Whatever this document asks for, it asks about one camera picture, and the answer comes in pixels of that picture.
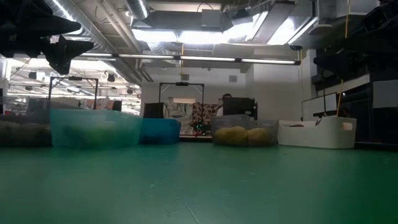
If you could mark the red floral patterned cloth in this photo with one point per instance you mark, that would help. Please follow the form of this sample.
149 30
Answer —
205 116

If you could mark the clear plastic bin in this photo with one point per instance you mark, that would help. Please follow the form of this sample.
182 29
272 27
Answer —
31 105

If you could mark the white patterned cloth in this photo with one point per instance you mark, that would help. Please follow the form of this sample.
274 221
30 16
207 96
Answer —
178 113

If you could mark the long ceiling light strip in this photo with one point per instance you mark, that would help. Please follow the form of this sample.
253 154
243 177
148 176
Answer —
205 58

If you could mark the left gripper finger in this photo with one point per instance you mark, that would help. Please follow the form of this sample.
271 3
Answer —
59 26
65 53

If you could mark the white board panel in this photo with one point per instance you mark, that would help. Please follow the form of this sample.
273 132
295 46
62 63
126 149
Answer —
314 107

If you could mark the black monitor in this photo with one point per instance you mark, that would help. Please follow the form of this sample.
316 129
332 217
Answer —
154 110
239 106

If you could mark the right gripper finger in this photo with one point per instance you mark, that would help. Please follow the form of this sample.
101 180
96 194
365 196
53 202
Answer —
334 63

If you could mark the dark transparent plastic bin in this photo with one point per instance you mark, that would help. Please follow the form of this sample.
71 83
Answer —
230 119

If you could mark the teal plastic bin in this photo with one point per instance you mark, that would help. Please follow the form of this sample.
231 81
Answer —
93 129

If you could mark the white plastic bin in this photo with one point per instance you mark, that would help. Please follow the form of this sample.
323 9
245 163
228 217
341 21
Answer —
317 135

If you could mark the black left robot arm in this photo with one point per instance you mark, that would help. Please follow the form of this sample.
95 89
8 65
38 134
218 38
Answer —
18 6

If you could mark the yellow lemon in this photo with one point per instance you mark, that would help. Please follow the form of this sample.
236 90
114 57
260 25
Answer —
258 137
231 136

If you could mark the blue plastic bin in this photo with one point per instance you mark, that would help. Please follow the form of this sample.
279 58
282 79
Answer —
160 130

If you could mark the person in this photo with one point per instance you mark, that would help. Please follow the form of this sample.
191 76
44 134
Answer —
227 96

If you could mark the dark grey plastic bin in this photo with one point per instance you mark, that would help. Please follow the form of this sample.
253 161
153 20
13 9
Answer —
25 118

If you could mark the grey wall plate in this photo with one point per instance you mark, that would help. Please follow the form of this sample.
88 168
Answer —
233 78

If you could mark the black metal frame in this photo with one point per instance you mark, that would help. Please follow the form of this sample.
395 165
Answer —
50 90
202 93

